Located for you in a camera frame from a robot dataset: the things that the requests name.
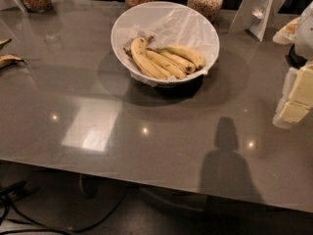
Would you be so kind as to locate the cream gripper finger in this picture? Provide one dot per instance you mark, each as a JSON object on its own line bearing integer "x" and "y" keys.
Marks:
{"x": 289, "y": 114}

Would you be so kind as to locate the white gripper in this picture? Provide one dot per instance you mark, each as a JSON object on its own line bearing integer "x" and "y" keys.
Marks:
{"x": 305, "y": 33}

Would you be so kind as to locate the yellow banana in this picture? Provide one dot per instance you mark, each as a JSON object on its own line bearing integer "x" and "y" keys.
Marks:
{"x": 187, "y": 66}
{"x": 146, "y": 66}
{"x": 188, "y": 53}
{"x": 166, "y": 64}

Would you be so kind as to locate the white bowl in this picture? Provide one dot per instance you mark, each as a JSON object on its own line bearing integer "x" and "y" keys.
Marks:
{"x": 130, "y": 23}

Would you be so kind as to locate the banana peel on table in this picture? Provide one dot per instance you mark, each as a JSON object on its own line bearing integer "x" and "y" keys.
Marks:
{"x": 8, "y": 59}

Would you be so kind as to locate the white angled stand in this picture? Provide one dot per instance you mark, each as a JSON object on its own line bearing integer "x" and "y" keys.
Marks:
{"x": 253, "y": 16}

